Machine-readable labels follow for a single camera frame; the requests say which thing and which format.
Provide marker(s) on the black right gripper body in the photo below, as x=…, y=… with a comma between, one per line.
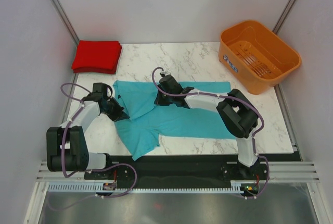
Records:
x=164, y=99

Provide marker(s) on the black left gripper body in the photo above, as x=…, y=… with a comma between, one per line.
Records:
x=113, y=110

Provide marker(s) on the turquoise t shirt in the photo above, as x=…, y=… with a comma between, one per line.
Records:
x=147, y=121

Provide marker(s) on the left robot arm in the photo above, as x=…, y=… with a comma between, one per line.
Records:
x=66, y=148

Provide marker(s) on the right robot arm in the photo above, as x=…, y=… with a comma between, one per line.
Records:
x=237, y=113

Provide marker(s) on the dark red folded t shirt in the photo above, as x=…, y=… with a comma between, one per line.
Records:
x=88, y=71

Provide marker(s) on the orange plastic tub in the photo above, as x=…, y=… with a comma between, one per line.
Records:
x=255, y=56

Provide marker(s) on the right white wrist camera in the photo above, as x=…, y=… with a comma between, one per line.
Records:
x=164, y=73

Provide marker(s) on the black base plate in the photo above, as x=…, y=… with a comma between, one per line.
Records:
x=179, y=171

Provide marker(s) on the white slotted cable duct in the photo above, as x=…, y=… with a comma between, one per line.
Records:
x=100, y=187

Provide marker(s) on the left aluminium frame post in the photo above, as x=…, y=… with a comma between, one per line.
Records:
x=65, y=19

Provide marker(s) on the aluminium frame post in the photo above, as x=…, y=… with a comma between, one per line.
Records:
x=65, y=19
x=282, y=18

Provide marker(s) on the right aluminium frame post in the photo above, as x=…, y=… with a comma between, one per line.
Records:
x=282, y=18

